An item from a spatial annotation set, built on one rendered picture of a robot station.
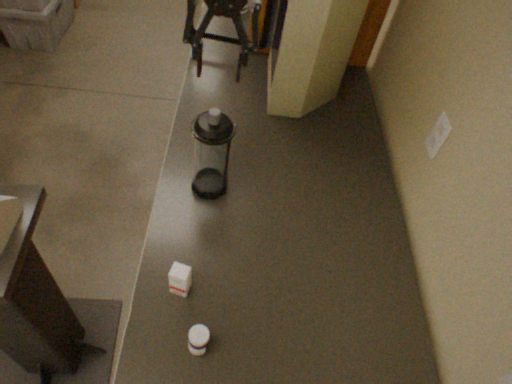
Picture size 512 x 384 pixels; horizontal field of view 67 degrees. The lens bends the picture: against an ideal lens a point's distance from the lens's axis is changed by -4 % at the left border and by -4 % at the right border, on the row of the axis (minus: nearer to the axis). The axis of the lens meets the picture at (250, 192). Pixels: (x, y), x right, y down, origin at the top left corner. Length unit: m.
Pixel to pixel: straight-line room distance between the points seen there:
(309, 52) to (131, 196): 1.41
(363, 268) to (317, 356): 0.27
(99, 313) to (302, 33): 1.45
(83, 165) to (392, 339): 1.98
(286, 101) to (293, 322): 0.71
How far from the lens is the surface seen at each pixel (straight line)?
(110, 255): 2.13
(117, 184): 2.39
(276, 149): 1.26
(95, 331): 1.96
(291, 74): 1.28
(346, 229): 1.13
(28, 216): 1.15
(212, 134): 0.94
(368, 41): 1.69
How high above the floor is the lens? 1.82
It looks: 51 degrees down
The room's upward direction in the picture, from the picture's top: 11 degrees clockwise
